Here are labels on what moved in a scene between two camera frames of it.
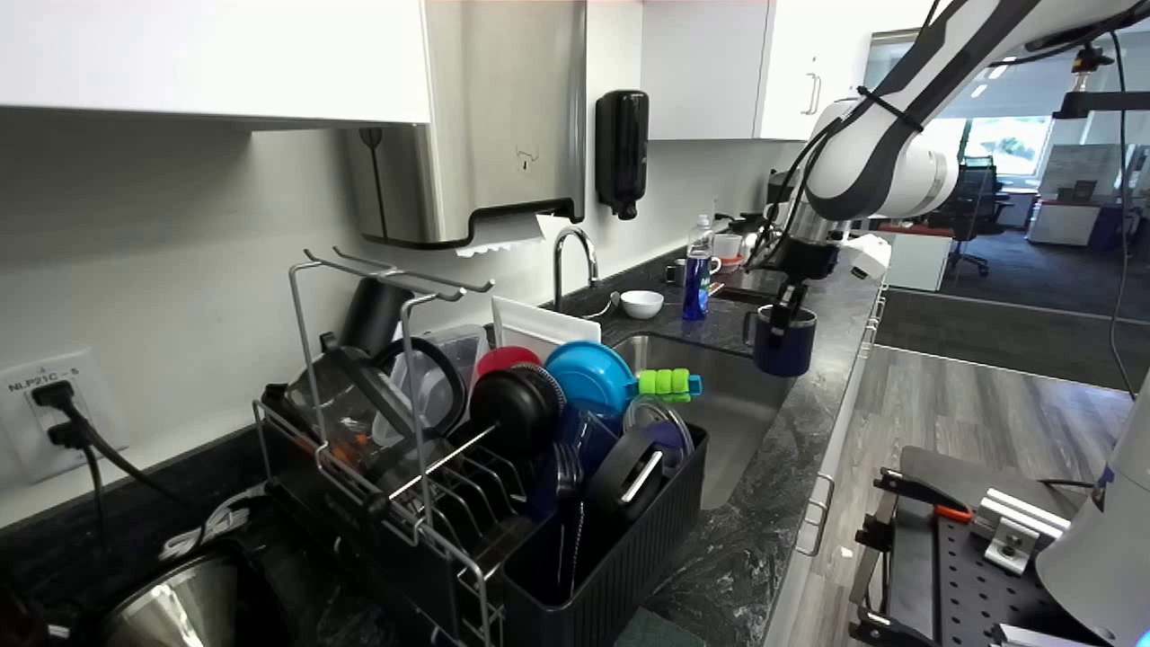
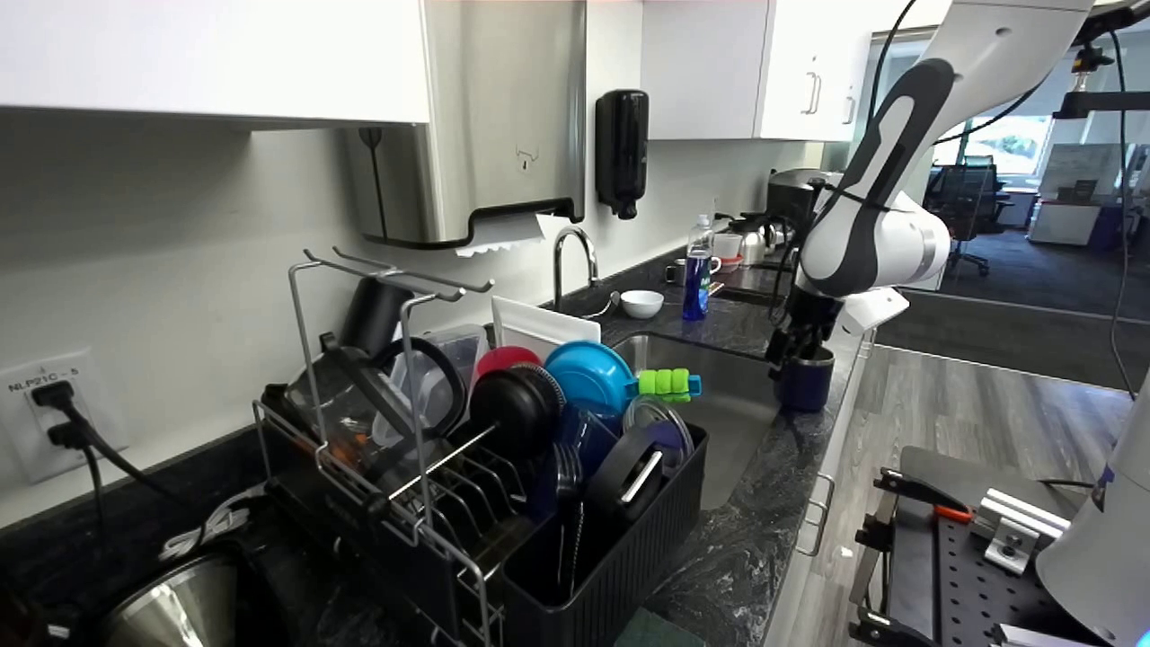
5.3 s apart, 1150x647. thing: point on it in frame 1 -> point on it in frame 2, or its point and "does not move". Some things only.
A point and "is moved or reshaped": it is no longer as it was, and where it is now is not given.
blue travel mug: x=779 y=355 is moved or reshaped
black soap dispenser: x=623 y=148 does not move
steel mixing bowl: x=194 y=607 does not move
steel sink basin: x=733 y=406 does not move
